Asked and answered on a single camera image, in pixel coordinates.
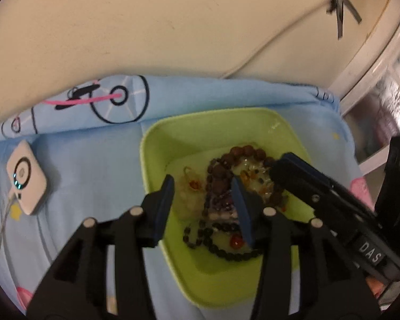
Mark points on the blue cartoon printed blanket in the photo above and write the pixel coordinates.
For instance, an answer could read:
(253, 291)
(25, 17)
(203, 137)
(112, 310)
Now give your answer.
(86, 160)

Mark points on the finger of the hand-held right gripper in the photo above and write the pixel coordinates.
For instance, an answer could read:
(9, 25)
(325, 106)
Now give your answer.
(300, 180)

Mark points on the light green plastic bowl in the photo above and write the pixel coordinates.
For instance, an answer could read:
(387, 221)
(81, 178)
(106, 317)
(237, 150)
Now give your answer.
(200, 130)

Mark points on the black tape cross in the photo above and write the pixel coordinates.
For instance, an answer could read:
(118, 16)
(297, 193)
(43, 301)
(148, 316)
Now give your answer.
(340, 6)

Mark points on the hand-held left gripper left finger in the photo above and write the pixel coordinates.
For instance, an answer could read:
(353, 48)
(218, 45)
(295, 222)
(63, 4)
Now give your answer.
(165, 203)

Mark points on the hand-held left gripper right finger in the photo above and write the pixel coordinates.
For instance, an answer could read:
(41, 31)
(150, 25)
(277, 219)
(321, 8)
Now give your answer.
(241, 210)

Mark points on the white window frame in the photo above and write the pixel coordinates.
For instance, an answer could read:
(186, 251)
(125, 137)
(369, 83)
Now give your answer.
(363, 83)

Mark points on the white square device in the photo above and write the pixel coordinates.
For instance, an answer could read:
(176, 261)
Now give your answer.
(26, 176)

